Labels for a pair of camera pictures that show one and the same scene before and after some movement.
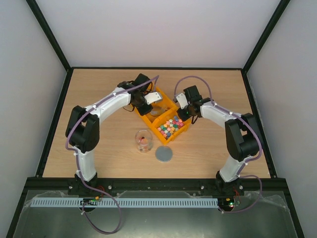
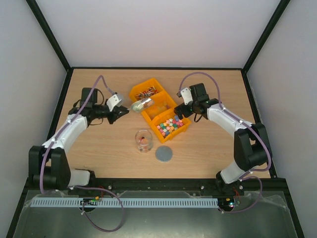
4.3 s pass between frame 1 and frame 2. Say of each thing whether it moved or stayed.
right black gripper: stayed
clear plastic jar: stayed
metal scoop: moved
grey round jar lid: stayed
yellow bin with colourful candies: stayed
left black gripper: moved
